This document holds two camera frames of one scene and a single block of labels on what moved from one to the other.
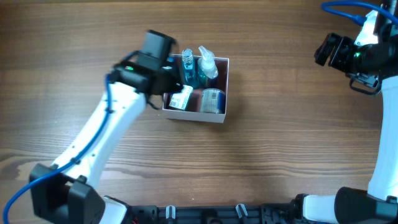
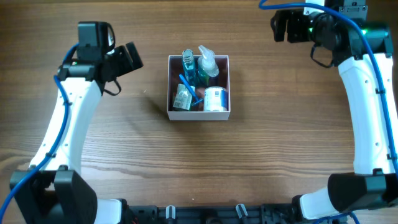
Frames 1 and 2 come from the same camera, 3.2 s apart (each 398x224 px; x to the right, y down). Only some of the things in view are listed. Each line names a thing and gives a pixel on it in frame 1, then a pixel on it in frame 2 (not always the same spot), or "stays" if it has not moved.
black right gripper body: [336, 53] to [292, 27]
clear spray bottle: [206, 67] stays
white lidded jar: [213, 101] stays
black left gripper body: [171, 84] to [123, 61]
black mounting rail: [244, 214] stays
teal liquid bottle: [188, 56] stays
